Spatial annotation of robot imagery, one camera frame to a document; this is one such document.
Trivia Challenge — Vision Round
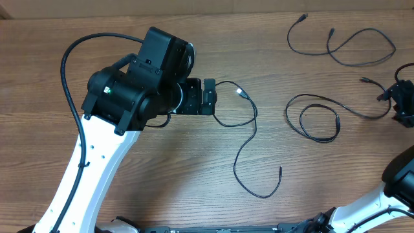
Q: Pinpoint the short looped black cable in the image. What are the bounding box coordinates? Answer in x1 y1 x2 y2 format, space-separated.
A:
284 76 393 144

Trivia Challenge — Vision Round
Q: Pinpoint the separated black usb cable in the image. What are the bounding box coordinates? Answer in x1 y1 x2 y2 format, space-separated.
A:
287 13 397 68

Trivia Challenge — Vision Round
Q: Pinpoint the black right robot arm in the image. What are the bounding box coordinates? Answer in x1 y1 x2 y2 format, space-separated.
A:
285 78 413 232

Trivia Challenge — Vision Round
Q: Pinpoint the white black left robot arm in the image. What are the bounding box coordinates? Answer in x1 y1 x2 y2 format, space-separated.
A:
27 27 217 233

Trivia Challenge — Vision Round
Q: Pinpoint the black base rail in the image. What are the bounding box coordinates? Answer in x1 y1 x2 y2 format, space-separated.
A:
93 216 334 233

